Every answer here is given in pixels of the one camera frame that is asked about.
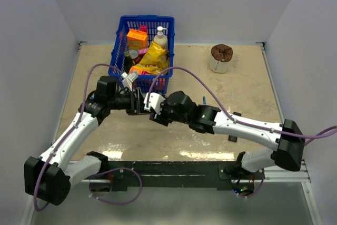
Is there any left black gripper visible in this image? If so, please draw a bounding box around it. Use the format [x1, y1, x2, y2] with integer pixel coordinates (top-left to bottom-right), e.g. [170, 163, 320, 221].
[108, 87, 155, 115]

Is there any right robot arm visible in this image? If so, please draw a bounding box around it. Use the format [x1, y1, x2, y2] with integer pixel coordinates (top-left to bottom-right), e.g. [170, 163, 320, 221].
[144, 91, 305, 179]

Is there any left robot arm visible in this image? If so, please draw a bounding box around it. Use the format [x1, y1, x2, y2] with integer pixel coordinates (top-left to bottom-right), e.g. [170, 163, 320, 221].
[24, 73, 144, 206]

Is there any black remote control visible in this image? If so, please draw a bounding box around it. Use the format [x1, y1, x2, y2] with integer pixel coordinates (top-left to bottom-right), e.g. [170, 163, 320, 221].
[228, 112, 242, 143]

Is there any blue plastic basket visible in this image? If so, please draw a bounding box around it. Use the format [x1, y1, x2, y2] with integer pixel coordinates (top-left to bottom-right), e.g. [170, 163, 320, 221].
[108, 15, 175, 93]

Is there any orange pink snack box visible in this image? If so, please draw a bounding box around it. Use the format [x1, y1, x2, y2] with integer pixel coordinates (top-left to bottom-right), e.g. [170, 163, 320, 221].
[129, 65, 152, 76]

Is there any yellow chip bag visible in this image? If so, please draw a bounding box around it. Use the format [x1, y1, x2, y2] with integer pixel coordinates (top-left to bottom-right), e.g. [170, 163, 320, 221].
[139, 42, 169, 75]

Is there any tin can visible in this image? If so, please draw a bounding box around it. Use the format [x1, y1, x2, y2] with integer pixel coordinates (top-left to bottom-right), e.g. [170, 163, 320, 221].
[124, 50, 140, 64]

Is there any orange juice carton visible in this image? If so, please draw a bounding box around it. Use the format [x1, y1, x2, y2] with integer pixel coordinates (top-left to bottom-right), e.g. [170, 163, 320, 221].
[127, 29, 148, 50]

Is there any white pump bottle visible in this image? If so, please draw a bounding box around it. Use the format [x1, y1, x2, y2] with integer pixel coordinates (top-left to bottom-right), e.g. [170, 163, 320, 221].
[153, 26, 168, 50]

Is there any white cup brown lid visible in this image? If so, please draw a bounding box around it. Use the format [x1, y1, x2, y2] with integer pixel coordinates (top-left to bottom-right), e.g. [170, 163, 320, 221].
[209, 44, 233, 74]

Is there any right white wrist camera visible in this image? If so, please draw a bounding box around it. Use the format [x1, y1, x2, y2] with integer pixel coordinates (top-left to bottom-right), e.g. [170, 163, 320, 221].
[144, 93, 165, 114]

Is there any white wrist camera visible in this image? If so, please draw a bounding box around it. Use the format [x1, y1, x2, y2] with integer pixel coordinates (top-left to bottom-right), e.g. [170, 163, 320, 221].
[121, 72, 138, 91]
[144, 93, 165, 114]

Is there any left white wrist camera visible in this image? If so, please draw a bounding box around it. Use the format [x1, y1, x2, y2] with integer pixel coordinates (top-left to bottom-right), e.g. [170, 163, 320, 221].
[121, 72, 138, 91]

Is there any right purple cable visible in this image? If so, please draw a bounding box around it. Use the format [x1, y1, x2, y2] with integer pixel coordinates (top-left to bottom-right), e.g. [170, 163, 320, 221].
[146, 66, 337, 140]

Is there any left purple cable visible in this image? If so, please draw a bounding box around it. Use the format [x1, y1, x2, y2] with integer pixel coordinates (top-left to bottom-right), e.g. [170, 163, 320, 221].
[33, 63, 124, 212]

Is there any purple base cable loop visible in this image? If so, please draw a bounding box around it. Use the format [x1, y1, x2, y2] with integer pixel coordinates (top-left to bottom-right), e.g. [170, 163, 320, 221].
[88, 168, 145, 206]

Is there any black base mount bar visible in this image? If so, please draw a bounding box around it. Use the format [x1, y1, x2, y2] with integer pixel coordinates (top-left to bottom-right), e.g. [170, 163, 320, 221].
[89, 160, 264, 191]

